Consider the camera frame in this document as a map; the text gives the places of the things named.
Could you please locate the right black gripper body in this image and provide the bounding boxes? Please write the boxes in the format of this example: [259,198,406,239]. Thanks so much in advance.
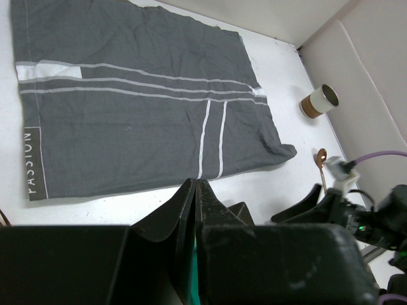
[328,184,406,251]

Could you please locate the copper fork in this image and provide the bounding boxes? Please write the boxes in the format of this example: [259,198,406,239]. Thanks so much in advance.
[0,210,11,227]

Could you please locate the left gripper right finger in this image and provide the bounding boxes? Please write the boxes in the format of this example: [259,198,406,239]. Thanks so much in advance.
[195,179,254,304]

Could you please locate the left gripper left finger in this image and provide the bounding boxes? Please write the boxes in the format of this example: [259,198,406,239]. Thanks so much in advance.
[131,179,196,304]

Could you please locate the square green ceramic plate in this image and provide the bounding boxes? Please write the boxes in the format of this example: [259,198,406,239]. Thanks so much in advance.
[191,247,200,305]

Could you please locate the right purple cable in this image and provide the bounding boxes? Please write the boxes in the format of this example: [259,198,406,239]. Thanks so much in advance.
[349,150,407,166]

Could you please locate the grey striped cloth placemat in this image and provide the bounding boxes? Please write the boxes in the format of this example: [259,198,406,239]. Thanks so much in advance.
[10,1,296,201]

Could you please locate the white and brown cup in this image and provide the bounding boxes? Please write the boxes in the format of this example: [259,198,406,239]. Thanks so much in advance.
[299,84,339,119]

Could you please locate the copper spoon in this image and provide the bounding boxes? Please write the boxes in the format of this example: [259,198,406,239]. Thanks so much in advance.
[315,148,328,194]

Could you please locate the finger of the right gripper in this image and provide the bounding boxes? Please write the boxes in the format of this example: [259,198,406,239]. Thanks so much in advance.
[270,184,328,224]

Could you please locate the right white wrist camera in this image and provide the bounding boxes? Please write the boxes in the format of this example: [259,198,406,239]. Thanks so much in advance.
[324,156,360,193]

